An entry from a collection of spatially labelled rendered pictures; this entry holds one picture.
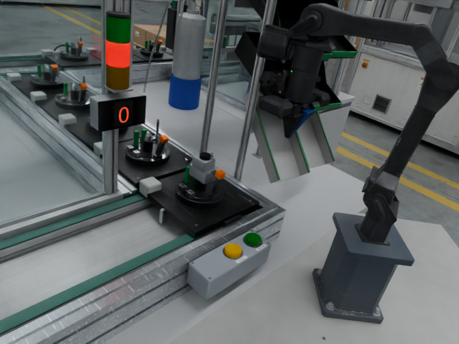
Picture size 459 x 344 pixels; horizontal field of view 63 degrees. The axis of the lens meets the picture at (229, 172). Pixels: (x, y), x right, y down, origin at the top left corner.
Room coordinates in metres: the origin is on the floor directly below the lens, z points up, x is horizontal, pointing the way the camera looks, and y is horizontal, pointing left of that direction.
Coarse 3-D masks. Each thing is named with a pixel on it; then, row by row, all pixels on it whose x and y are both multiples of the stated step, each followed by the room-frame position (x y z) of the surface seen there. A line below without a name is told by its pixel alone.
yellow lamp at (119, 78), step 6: (108, 66) 0.79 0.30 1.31; (108, 72) 0.79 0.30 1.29; (114, 72) 0.79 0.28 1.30; (120, 72) 0.79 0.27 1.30; (126, 72) 0.80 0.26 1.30; (108, 78) 0.79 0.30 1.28; (114, 78) 0.79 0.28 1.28; (120, 78) 0.79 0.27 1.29; (126, 78) 0.80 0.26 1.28; (108, 84) 0.79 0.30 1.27; (114, 84) 0.79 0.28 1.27; (120, 84) 0.79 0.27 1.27; (126, 84) 0.80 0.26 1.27
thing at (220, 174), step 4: (212, 172) 0.85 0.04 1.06; (216, 172) 0.84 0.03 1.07; (220, 172) 0.84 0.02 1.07; (224, 172) 0.84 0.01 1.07; (216, 176) 0.84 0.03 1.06; (220, 176) 0.83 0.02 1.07; (224, 176) 0.84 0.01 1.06; (216, 180) 0.84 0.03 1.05; (220, 180) 0.84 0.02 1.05; (216, 184) 0.84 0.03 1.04; (220, 184) 0.85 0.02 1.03; (212, 188) 0.85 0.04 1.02; (216, 188) 0.84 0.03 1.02; (212, 192) 0.84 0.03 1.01; (216, 192) 0.84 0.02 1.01
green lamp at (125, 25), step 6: (108, 18) 0.79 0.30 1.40; (114, 18) 0.79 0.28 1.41; (120, 18) 0.79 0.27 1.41; (126, 18) 0.80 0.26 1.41; (108, 24) 0.79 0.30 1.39; (114, 24) 0.79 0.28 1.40; (120, 24) 0.79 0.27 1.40; (126, 24) 0.80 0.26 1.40; (108, 30) 0.79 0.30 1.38; (114, 30) 0.79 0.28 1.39; (120, 30) 0.79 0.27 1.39; (126, 30) 0.80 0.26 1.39; (108, 36) 0.79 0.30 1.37; (114, 36) 0.79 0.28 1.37; (120, 36) 0.79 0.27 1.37; (126, 36) 0.80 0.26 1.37; (114, 42) 0.79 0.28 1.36; (120, 42) 0.79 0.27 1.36; (126, 42) 0.80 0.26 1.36
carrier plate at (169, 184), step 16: (176, 176) 0.95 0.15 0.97; (160, 192) 0.85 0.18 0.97; (240, 192) 0.93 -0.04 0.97; (160, 208) 0.80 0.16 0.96; (176, 208) 0.80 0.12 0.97; (192, 208) 0.81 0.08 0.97; (224, 208) 0.83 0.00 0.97; (240, 208) 0.85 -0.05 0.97; (256, 208) 0.89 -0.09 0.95; (192, 224) 0.74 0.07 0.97; (208, 224) 0.76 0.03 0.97
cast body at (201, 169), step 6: (198, 156) 0.88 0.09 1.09; (204, 156) 0.87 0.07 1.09; (210, 156) 0.88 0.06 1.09; (192, 162) 0.88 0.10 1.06; (198, 162) 0.87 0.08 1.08; (204, 162) 0.86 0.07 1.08; (210, 162) 0.87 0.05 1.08; (192, 168) 0.88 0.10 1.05; (198, 168) 0.86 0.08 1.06; (204, 168) 0.86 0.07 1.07; (210, 168) 0.87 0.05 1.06; (192, 174) 0.88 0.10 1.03; (198, 174) 0.86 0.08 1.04; (204, 174) 0.85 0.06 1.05; (210, 174) 0.86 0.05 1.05; (204, 180) 0.85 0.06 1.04; (210, 180) 0.86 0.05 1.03
